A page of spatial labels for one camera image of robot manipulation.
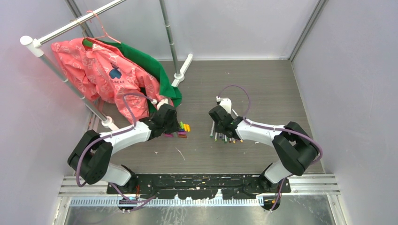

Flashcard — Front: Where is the pink patterned shirt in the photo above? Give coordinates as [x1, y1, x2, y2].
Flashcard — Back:
[51, 38, 168, 123]

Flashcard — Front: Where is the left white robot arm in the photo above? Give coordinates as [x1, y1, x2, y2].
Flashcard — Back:
[67, 104, 180, 194]

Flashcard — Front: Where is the pink wire hanger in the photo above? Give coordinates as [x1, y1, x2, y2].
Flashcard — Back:
[86, 10, 121, 44]

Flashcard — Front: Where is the aluminium slotted rail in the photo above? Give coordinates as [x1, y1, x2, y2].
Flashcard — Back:
[69, 195, 264, 207]

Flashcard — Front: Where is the white metal clothes rack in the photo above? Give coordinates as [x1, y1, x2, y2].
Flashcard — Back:
[20, 0, 193, 131]

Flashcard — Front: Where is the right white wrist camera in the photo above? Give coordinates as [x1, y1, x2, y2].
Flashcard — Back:
[216, 96, 232, 114]

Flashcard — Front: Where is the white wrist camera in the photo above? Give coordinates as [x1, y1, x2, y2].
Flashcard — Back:
[216, 96, 232, 114]
[156, 98, 174, 110]

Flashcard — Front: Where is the green cloth garment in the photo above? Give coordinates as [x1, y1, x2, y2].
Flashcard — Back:
[101, 41, 183, 106]

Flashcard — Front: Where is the yellow pen cap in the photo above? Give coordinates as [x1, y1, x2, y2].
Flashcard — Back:
[185, 124, 191, 132]

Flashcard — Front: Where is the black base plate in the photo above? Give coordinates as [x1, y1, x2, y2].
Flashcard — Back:
[107, 173, 291, 200]

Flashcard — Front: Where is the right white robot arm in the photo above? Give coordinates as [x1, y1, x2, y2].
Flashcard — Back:
[208, 105, 322, 193]

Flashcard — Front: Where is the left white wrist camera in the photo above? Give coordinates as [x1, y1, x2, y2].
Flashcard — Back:
[156, 98, 174, 110]

